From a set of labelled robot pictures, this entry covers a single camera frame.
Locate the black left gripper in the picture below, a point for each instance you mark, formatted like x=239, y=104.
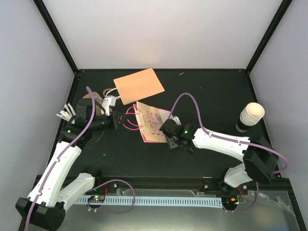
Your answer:
x=115, y=123

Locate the cream cakes paper bag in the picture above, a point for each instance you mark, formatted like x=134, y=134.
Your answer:
x=149, y=121

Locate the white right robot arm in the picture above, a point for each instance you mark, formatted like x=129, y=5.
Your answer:
x=257, y=160

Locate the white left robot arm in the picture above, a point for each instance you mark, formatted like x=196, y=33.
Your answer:
x=48, y=202

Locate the plain brown paper bag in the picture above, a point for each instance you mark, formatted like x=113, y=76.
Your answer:
x=137, y=86

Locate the white straws bundle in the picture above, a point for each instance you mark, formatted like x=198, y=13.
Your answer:
x=68, y=114

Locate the stack of paper cups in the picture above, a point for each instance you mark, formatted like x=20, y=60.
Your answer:
x=250, y=116

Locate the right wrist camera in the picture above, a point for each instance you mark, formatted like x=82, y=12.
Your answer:
x=176, y=120

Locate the light blue cable duct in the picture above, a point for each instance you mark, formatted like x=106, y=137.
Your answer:
x=152, y=201

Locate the black frame post left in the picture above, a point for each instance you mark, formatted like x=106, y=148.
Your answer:
x=40, y=5

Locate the black frame post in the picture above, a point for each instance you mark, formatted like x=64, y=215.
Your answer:
x=282, y=9
x=40, y=5

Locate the black frame post right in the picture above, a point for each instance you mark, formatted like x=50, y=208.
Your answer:
x=282, y=9

